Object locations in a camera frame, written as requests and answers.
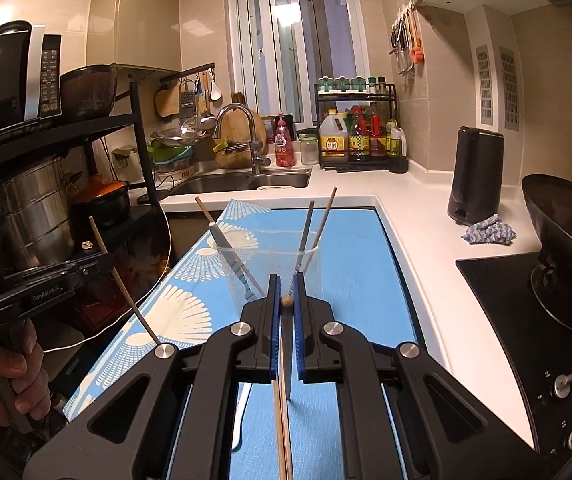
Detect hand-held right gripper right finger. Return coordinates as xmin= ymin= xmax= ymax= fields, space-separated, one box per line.
xmin=293 ymin=271 xmax=549 ymax=480

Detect green basin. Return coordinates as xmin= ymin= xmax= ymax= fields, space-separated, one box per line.
xmin=148 ymin=141 xmax=194 ymax=163

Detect black gas stove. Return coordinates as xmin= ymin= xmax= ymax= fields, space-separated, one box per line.
xmin=455 ymin=250 xmax=572 ymax=466

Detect black countertop appliance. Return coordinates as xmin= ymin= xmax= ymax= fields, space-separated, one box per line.
xmin=447 ymin=126 xmax=505 ymax=227

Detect blue knitted dishcloth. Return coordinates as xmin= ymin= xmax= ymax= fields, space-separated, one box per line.
xmin=461 ymin=213 xmax=518 ymax=247

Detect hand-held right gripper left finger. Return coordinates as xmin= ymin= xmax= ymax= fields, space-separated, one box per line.
xmin=23 ymin=272 xmax=283 ymax=480

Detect dark soy sauce bottle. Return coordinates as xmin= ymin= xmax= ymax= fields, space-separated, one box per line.
xmin=350 ymin=106 xmax=371 ymax=162

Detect clear plastic utensil holder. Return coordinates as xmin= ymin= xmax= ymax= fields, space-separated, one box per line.
xmin=212 ymin=229 xmax=323 ymax=311

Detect white handled jug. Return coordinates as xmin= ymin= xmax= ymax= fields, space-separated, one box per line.
xmin=387 ymin=119 xmax=408 ymax=161

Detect black shelf rack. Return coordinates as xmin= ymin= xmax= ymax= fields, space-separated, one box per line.
xmin=0 ymin=80 xmax=171 ymax=281

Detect metal kitchen shears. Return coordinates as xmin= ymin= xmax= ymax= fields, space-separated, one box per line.
xmin=390 ymin=10 xmax=414 ymax=78

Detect dark bowl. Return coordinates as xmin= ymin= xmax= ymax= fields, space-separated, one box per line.
xmin=60 ymin=64 xmax=119 ymax=122

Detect red dish soap bottle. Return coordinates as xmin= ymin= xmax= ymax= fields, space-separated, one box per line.
xmin=274 ymin=112 xmax=295 ymax=168

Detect round wooden cutting board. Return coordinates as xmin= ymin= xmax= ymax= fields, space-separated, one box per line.
xmin=214 ymin=107 xmax=268 ymax=170

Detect row of spice jars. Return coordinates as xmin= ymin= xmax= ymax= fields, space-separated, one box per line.
xmin=318 ymin=75 xmax=387 ymax=96

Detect sliding glass window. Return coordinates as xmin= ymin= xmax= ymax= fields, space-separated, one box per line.
xmin=233 ymin=0 xmax=371 ymax=126

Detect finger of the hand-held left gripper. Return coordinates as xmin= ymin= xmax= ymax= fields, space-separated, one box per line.
xmin=60 ymin=252 xmax=116 ymax=287

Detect orange handled peeler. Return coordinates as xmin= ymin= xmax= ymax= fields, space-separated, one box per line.
xmin=412 ymin=9 xmax=425 ymax=63

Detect black hanging rail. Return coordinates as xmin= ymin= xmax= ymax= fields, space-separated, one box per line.
xmin=158 ymin=62 xmax=215 ymax=86

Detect steel stockpot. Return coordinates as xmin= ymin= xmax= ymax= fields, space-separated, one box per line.
xmin=0 ymin=156 xmax=77 ymax=273

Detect steel sink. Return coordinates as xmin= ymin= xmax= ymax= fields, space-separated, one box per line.
xmin=168 ymin=167 xmax=313 ymax=196

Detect yellow cooking oil jug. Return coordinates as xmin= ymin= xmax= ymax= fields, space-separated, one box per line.
xmin=319 ymin=110 xmax=351 ymax=163

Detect black wok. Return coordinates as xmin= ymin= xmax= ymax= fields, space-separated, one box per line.
xmin=521 ymin=174 xmax=572 ymax=333

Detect black spice rack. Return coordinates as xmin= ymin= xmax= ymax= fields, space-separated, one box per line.
xmin=315 ymin=82 xmax=409 ymax=173

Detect steel kitchen faucet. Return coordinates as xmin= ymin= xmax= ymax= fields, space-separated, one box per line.
xmin=212 ymin=103 xmax=271 ymax=177

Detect blue patterned tablecloth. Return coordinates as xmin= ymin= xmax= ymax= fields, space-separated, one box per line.
xmin=63 ymin=199 xmax=419 ymax=480

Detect wall power outlet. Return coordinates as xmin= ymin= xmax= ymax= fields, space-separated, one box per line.
xmin=110 ymin=144 xmax=139 ymax=171

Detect glass jar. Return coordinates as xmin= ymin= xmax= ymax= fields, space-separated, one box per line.
xmin=299 ymin=132 xmax=319 ymax=166

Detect small wooden board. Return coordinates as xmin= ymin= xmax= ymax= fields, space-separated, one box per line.
xmin=154 ymin=85 xmax=183 ymax=119

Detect steel bowl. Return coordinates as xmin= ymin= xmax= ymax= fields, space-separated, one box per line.
xmin=150 ymin=127 xmax=207 ymax=147

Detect red sauce bottle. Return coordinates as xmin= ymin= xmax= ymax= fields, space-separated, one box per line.
xmin=369 ymin=107 xmax=387 ymax=158

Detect white wall vent grille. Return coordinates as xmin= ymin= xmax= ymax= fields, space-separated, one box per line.
xmin=497 ymin=46 xmax=521 ymax=132
xmin=476 ymin=44 xmax=496 ymax=128

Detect microwave oven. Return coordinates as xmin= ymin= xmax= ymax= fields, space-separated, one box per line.
xmin=0 ymin=20 xmax=62 ymax=147

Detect orange lidded pot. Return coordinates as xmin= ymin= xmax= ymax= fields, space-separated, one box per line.
xmin=68 ymin=174 xmax=131 ymax=231

